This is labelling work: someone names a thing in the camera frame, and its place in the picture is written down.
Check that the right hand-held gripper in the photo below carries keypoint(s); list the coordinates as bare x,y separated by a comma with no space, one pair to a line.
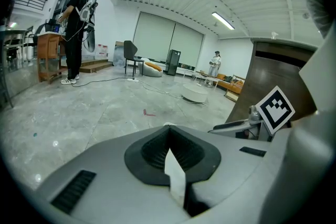
275,110

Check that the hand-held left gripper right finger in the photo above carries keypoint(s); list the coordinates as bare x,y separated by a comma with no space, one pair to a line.
236,173

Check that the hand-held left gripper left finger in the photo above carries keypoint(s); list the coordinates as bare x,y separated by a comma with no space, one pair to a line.
110,165

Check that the white plastic basket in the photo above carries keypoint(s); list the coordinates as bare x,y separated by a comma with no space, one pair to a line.
175,173

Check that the wooden shelf cart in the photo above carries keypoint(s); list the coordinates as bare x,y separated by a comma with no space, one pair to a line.
232,94

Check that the orange sofa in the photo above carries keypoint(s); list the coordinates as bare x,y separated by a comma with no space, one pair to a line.
225,82

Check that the round beige basket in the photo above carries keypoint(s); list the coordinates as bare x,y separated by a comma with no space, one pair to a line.
195,94

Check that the wooden coffee table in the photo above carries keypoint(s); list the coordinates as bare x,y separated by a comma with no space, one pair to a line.
204,77

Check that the red floor tape mark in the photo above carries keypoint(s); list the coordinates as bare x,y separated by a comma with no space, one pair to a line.
148,113

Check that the dark wooden sink vanity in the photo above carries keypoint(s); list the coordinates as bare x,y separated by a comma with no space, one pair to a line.
270,73

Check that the black tower appliance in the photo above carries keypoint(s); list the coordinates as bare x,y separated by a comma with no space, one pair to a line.
173,63

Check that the grey roller blind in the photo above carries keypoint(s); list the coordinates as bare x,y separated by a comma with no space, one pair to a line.
187,46
155,36

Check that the round grey beanbag bed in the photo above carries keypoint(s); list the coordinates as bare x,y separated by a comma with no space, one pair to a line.
152,73

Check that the orange cushion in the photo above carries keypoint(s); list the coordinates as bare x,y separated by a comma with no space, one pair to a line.
153,66

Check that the brown wooden step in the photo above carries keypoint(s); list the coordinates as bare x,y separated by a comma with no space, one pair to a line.
94,65

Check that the long ceiling light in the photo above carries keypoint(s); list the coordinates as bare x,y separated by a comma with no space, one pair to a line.
223,20

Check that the blue-grey canvas painting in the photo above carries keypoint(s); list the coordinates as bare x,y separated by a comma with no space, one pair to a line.
119,53

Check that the clear jugs with red labels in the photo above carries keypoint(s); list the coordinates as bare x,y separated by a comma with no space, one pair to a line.
101,52

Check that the dark blue chair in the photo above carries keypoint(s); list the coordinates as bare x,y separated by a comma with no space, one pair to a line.
130,51

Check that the brown wooden desk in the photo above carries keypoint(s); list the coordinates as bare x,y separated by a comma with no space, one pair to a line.
48,47

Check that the black office chair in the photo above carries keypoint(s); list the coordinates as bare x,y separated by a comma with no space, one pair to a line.
36,39

